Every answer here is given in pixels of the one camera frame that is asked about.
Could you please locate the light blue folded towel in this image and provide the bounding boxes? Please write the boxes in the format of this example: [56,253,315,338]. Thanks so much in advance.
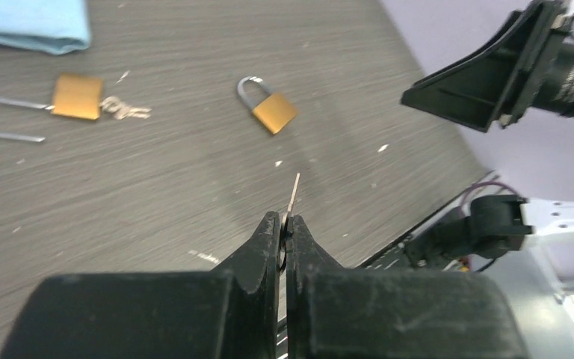
[0,0,92,55]

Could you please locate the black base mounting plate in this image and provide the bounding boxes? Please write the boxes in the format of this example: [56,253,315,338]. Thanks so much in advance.
[357,201,470,272]

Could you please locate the small keys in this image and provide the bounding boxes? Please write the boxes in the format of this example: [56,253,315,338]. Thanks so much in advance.
[279,172,300,274]

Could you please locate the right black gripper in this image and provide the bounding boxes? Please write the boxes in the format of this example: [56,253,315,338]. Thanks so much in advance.
[400,1,572,132]

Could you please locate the small silver key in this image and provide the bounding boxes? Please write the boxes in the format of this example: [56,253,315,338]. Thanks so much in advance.
[100,96,152,120]

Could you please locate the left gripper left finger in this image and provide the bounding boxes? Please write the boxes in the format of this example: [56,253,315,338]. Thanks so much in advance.
[0,212,281,358]

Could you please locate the brass padlock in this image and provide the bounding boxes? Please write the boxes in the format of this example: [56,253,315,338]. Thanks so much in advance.
[236,76,298,135]
[0,73,104,121]

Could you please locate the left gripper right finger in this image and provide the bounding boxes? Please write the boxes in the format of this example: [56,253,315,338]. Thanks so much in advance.
[286,215,530,358]

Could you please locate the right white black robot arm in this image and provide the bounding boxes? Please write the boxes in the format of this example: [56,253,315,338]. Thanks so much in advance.
[388,1,574,201]

